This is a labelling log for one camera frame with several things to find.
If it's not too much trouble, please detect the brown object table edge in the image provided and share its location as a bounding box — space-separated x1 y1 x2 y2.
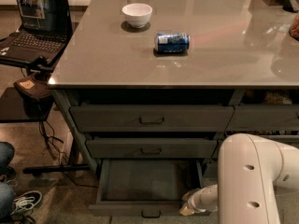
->
289 13 299 40

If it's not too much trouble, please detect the black floor cable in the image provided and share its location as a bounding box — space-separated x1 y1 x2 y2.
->
37 120 101 189

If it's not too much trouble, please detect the grey drawer cabinet frame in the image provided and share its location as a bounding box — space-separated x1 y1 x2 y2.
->
54 86 298 174

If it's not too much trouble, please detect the white ceramic bowl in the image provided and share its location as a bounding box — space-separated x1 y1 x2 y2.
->
121 3 152 28

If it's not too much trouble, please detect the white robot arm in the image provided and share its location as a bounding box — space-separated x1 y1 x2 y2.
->
179 133 299 224

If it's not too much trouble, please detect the black laptop stand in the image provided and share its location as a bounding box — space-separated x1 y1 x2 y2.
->
0 58 91 177

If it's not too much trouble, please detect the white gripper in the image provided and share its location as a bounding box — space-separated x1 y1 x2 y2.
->
179 189 205 217

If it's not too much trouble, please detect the blue soda can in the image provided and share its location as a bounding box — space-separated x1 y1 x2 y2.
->
155 33 190 53

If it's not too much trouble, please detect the black open laptop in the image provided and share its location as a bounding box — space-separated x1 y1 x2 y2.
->
0 0 73 66

